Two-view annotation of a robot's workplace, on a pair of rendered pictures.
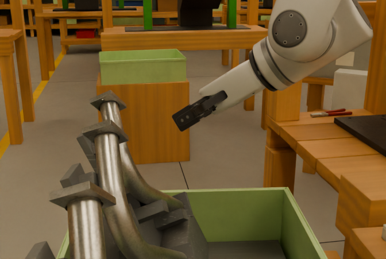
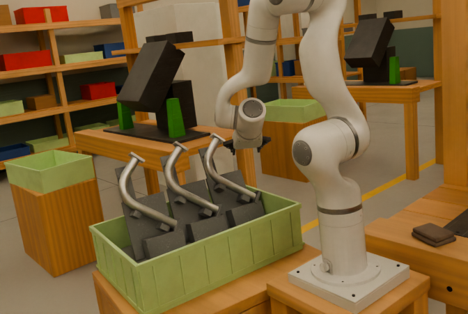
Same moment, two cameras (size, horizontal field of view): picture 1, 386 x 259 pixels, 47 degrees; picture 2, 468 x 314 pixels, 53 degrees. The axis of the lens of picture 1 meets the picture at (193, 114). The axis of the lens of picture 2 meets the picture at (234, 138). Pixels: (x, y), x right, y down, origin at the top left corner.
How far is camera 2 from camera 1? 142 cm
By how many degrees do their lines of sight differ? 58
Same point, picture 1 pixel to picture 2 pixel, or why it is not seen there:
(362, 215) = not seen: hidden behind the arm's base
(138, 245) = (170, 184)
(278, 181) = not seen: hidden behind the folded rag
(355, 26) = (240, 115)
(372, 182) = (384, 225)
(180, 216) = (242, 198)
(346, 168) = (404, 219)
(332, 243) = not seen: outside the picture
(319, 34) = (218, 118)
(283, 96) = (449, 162)
